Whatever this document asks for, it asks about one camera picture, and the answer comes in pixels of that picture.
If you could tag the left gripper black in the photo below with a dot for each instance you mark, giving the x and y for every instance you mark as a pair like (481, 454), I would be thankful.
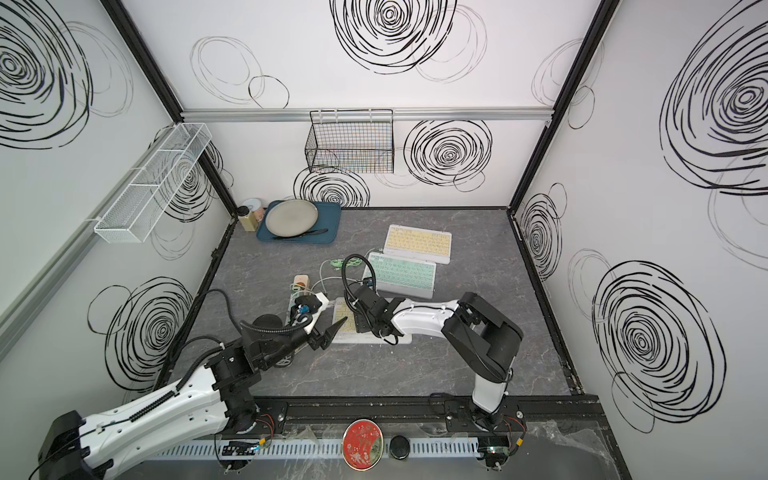
(327, 338)

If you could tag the white slotted cable duct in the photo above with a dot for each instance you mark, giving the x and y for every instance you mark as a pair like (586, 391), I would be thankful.
(200, 450)

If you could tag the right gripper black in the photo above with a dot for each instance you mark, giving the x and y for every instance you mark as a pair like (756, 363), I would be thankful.
(360, 322)

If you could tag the red round emergency button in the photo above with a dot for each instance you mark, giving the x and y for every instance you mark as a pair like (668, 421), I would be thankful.
(363, 445)

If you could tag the grey round plate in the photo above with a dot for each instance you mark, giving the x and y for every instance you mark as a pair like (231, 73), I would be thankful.
(291, 218)

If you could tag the white wire wall shelf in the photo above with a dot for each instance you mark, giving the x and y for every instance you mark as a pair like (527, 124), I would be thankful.
(169, 183)

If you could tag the beige power strip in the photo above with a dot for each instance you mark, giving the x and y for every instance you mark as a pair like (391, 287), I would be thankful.
(298, 287)

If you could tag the teal tray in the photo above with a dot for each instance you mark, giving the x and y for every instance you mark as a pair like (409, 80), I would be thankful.
(323, 232)

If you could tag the green wireless keyboard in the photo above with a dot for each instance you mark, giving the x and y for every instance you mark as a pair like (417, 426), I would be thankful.
(401, 276)

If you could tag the black wire wall basket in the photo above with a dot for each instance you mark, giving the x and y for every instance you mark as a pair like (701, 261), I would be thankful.
(355, 140)

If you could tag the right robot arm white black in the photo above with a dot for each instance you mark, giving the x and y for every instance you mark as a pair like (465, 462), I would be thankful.
(486, 339)

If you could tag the yellow wireless keyboard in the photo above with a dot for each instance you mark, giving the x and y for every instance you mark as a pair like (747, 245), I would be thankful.
(420, 244)
(350, 333)

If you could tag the black round knob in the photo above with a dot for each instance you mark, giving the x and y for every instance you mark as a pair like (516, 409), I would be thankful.
(399, 448)

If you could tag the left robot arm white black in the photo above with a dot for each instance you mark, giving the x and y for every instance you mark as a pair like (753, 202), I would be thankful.
(212, 397)

